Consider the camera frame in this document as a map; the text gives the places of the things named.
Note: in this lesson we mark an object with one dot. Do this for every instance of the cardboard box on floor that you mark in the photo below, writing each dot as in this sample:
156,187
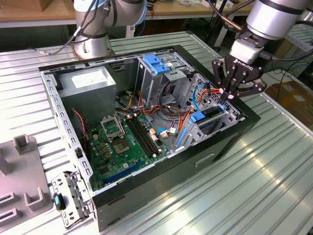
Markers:
293,98

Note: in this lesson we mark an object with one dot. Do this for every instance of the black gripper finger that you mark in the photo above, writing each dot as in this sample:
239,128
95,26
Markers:
254,88
216,73

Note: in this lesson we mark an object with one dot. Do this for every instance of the blue plastic drive latch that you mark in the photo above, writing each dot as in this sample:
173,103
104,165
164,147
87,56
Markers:
152,62

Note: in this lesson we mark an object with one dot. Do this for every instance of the hard disk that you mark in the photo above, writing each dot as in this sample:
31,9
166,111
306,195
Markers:
196,117

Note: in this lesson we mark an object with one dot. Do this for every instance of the metal slat side table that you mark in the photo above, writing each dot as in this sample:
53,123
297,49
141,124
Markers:
303,41

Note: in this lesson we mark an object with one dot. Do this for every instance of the RAM stick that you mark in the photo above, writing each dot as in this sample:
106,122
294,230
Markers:
6,198

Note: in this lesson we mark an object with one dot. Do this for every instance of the black PC case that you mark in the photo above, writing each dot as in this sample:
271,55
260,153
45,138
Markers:
159,186

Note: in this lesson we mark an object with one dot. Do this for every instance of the grey metal drive cage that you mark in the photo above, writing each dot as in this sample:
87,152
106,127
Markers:
149,85

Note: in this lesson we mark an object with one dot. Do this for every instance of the blue expansion slot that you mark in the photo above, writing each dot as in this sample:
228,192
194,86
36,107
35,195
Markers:
122,172

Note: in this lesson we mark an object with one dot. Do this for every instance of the brown cardboard box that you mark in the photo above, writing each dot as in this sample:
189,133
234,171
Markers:
49,4

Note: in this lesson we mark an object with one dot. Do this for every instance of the black RAM slot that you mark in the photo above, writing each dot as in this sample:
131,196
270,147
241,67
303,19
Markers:
147,133
141,138

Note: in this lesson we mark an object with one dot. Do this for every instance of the grey power supply unit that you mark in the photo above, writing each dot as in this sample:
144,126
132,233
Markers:
88,98

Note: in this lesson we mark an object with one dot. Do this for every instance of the CPU socket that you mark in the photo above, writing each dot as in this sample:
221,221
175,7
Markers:
120,147

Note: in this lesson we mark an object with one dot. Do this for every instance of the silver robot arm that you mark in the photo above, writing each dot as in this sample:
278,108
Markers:
269,14

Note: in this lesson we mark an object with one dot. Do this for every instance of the grey metal disk bay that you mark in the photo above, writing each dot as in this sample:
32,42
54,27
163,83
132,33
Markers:
195,134

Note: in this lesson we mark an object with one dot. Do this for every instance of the metal expansion card retainer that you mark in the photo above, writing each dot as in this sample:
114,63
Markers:
58,186

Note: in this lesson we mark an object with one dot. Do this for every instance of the grey parts rack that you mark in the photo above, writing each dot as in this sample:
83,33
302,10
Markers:
22,171

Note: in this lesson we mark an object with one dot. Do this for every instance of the green motherboard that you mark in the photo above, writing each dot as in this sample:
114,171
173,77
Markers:
127,160

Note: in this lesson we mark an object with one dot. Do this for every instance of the black latch with blue tab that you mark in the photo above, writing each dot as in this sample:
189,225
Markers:
57,200

